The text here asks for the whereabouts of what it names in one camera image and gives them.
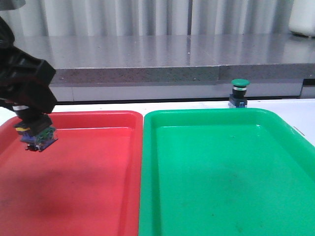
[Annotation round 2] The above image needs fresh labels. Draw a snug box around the green mushroom push button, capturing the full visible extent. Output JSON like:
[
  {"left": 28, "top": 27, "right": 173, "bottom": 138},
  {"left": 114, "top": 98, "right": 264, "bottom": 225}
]
[{"left": 228, "top": 79, "right": 250, "bottom": 108}]

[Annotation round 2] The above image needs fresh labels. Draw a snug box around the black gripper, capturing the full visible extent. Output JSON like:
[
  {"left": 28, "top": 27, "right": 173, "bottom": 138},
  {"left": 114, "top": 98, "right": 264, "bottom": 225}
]
[{"left": 0, "top": 18, "right": 57, "bottom": 114}]

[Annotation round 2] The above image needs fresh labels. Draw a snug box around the white container in background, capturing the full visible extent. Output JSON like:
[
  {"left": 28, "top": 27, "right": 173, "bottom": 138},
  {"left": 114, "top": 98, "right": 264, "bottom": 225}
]
[{"left": 288, "top": 0, "right": 315, "bottom": 37}]

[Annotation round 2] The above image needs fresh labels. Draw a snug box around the red mushroom push button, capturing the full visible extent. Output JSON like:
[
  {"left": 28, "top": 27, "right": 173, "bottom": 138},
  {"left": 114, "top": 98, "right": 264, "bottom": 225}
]
[{"left": 13, "top": 105, "right": 58, "bottom": 152}]

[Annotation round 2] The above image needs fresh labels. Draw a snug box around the green plastic tray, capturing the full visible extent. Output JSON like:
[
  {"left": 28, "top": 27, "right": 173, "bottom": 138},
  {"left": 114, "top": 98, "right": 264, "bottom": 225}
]
[{"left": 139, "top": 108, "right": 315, "bottom": 236}]

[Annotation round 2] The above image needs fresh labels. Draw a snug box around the red plastic tray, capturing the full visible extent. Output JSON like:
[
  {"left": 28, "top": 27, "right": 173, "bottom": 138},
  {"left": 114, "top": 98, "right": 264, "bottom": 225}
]
[{"left": 0, "top": 111, "right": 143, "bottom": 236}]

